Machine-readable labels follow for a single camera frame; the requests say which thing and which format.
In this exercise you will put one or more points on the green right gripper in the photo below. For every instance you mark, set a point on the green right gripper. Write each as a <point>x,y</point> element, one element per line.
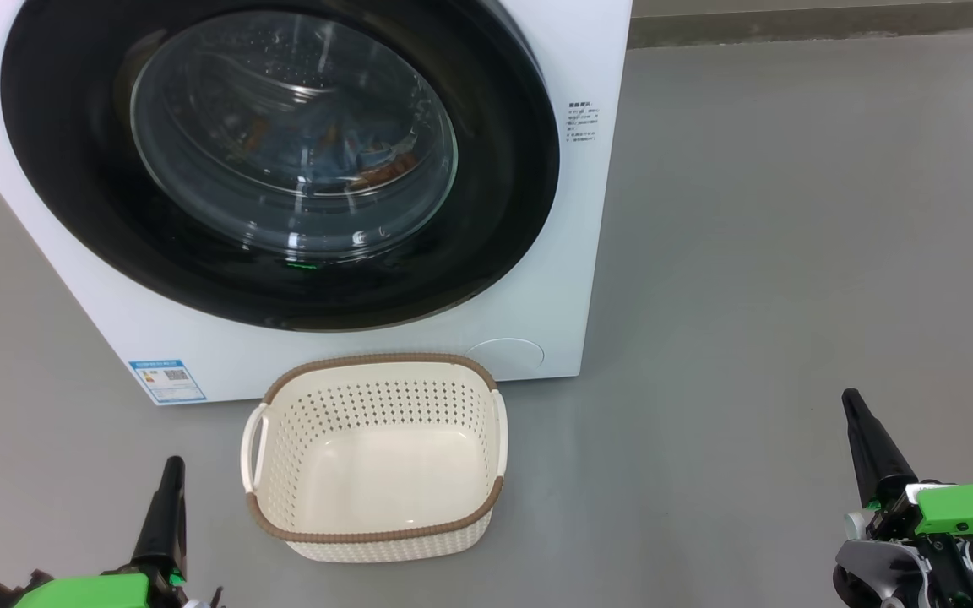
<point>968,507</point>

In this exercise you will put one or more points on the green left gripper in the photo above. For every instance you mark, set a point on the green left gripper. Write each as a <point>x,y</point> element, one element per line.
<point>81,593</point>

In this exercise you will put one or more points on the black-rimmed glass washer door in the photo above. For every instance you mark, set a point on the black-rimmed glass washer door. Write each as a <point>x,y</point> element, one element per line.
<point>64,169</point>

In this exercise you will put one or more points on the blue bear-print garment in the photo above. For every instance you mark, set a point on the blue bear-print garment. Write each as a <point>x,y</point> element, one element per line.
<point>309,148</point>
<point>385,165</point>

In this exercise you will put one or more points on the white front-load washing machine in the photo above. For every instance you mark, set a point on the white front-load washing machine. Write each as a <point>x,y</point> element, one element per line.
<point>368,355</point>

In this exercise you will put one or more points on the cream perforated laundry basket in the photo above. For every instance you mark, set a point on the cream perforated laundry basket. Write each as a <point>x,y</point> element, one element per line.
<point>284,456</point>

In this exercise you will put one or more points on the blue energy label sticker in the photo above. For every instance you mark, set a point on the blue energy label sticker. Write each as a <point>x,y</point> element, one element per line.
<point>167,382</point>

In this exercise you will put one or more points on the round filter cover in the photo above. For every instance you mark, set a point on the round filter cover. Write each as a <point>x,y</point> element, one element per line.
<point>505,355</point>

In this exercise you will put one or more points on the printed text label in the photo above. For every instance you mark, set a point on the printed text label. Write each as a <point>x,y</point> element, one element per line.
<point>584,122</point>

